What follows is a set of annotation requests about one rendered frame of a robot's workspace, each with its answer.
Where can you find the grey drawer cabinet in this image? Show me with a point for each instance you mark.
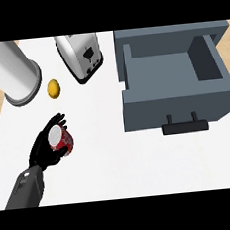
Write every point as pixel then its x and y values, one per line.
pixel 166 39

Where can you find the yellow lemon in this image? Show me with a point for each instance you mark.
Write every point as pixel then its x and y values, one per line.
pixel 53 89

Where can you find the silver toaster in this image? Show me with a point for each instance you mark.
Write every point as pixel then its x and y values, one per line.
pixel 80 57

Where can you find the red can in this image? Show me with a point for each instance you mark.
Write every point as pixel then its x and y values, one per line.
pixel 61 142

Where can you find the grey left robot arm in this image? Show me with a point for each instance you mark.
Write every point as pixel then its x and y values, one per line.
pixel 26 190

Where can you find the grey open drawer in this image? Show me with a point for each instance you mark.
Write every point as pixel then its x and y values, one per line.
pixel 174 88

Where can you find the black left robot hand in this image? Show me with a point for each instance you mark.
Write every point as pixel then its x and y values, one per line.
pixel 41 154

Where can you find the white cylindrical appliance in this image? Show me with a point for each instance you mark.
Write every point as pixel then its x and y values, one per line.
pixel 10 72

